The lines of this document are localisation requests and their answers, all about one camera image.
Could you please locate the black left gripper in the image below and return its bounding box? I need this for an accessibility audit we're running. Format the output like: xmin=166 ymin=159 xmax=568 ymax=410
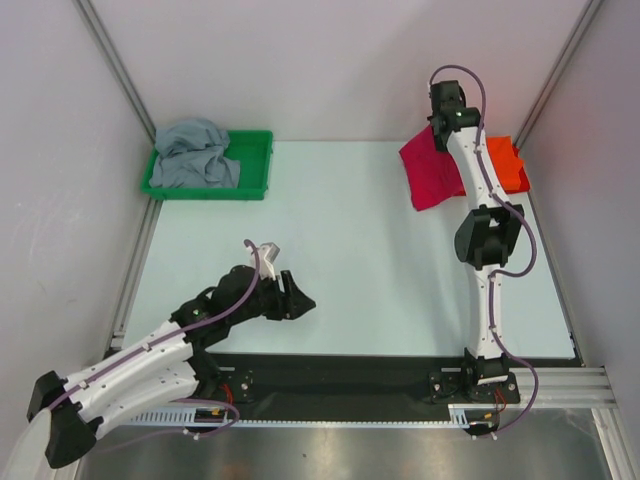
xmin=228 ymin=269 xmax=314 ymax=325

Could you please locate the aluminium frame post left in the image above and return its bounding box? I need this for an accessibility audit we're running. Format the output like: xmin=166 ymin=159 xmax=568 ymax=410
xmin=72 ymin=0 xmax=156 ymax=143

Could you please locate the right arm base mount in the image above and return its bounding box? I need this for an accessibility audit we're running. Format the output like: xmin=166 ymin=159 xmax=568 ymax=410
xmin=427 ymin=369 xmax=521 ymax=405

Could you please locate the crimson red t shirt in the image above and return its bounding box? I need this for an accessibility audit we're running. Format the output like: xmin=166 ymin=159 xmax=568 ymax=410
xmin=399 ymin=126 xmax=465 ymax=212

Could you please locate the aluminium frame post right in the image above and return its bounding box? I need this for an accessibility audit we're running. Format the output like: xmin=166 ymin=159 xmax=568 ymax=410
xmin=514 ymin=0 xmax=605 ymax=149

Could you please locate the aluminium front extrusion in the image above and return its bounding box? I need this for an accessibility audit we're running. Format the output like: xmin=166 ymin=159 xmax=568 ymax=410
xmin=514 ymin=366 xmax=621 ymax=411

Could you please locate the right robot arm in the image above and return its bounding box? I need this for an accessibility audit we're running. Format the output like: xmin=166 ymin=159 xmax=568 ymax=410
xmin=430 ymin=106 xmax=523 ymax=360

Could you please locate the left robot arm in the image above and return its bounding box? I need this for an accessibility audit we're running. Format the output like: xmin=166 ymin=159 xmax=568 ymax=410
xmin=27 ymin=266 xmax=316 ymax=469

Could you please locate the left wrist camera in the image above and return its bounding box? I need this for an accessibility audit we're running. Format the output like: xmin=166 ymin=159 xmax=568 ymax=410
xmin=250 ymin=242 xmax=280 ymax=280

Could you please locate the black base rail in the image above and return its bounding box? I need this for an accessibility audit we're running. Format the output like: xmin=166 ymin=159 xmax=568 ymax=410
xmin=99 ymin=351 xmax=586 ymax=424

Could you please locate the folded orange t shirt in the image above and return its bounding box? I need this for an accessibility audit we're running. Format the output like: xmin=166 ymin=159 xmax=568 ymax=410
xmin=487 ymin=136 xmax=525 ymax=183

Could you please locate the aluminium frame post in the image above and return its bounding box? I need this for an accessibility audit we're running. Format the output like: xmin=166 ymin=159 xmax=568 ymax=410
xmin=514 ymin=0 xmax=605 ymax=149
xmin=72 ymin=0 xmax=156 ymax=143

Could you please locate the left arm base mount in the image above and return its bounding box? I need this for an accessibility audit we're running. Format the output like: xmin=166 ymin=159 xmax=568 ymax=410
xmin=196 ymin=369 xmax=255 ymax=405

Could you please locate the green plastic bin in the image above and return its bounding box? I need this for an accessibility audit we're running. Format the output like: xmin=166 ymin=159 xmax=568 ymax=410
xmin=140 ymin=130 xmax=273 ymax=201

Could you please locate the white slotted cable duct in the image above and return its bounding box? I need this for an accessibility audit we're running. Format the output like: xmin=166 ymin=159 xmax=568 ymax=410
xmin=116 ymin=394 xmax=500 ymax=429

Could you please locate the crumpled grey t shirt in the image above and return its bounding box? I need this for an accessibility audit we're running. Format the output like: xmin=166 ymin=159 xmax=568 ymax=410
xmin=149 ymin=118 xmax=241 ymax=189

